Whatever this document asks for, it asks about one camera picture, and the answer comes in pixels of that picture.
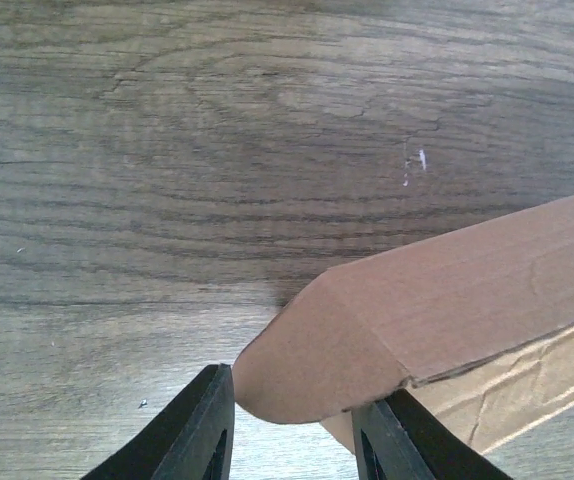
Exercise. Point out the cardboard box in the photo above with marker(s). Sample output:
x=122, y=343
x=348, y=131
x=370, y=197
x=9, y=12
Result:
x=477, y=323

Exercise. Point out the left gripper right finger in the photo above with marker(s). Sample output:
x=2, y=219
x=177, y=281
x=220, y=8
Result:
x=397, y=438

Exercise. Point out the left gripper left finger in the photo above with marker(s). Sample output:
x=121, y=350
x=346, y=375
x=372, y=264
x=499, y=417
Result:
x=190, y=439

